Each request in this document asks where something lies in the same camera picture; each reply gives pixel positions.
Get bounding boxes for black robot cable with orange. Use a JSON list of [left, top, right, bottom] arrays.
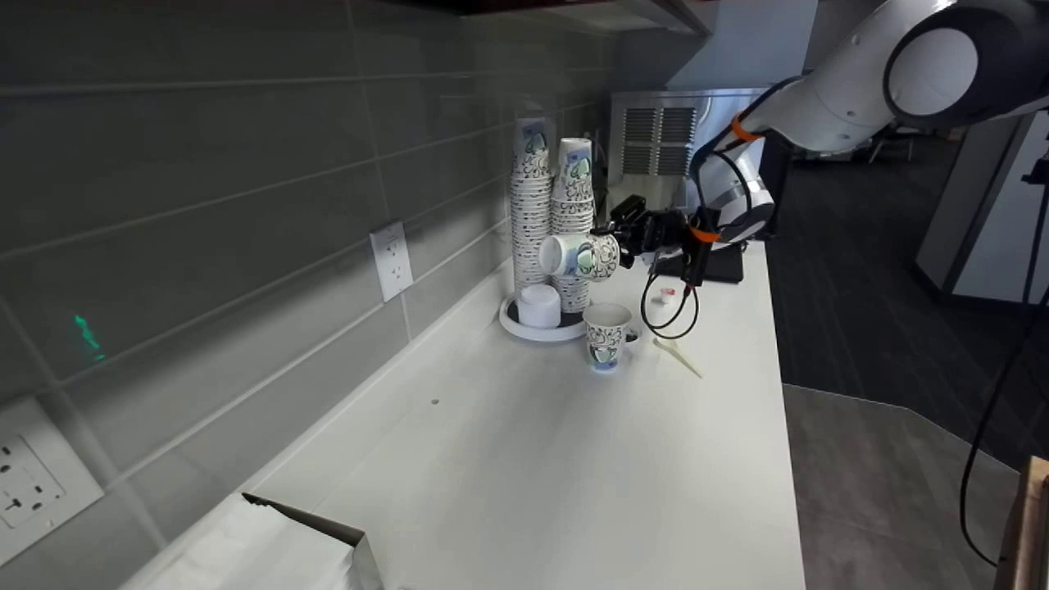
[[638, 74, 813, 343]]

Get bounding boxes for white light switch plate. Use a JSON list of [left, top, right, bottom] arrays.
[[370, 224, 414, 297]]

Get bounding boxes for small white cup stack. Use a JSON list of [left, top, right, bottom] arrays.
[[518, 286, 559, 326]]

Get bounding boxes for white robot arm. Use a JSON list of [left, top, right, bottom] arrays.
[[611, 0, 1049, 276]]

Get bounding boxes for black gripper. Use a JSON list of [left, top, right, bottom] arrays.
[[589, 192, 699, 268]]

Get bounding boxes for patterned paper cup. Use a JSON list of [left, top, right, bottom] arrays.
[[582, 300, 634, 373], [538, 232, 620, 283]]

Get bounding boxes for white wall outlet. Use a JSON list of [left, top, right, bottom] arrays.
[[0, 434, 101, 564]]

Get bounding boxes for tall stack of paper cups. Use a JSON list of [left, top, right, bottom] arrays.
[[510, 117, 551, 289]]

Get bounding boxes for white round tray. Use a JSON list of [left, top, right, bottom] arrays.
[[499, 297, 582, 343]]

